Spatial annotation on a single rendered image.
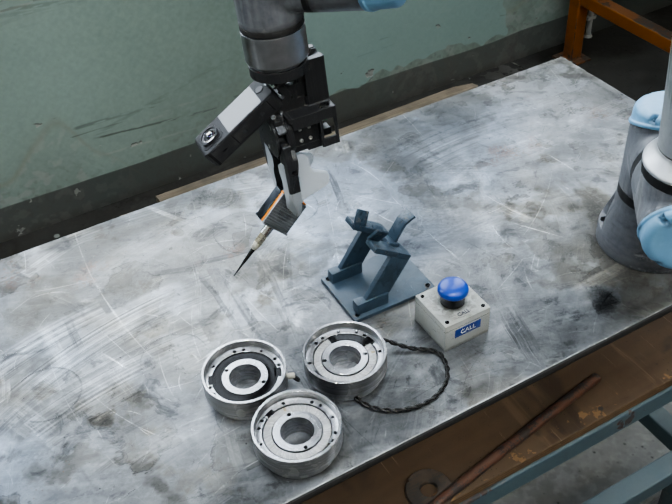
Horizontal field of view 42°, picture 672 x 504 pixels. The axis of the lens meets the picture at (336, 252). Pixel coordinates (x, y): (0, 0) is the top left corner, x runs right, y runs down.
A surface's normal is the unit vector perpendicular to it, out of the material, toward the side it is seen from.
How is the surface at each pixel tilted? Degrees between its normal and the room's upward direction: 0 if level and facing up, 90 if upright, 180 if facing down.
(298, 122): 87
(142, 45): 90
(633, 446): 0
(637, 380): 0
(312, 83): 87
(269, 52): 89
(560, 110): 0
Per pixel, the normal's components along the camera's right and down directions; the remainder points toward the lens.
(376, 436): -0.05, -0.75
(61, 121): 0.49, 0.55
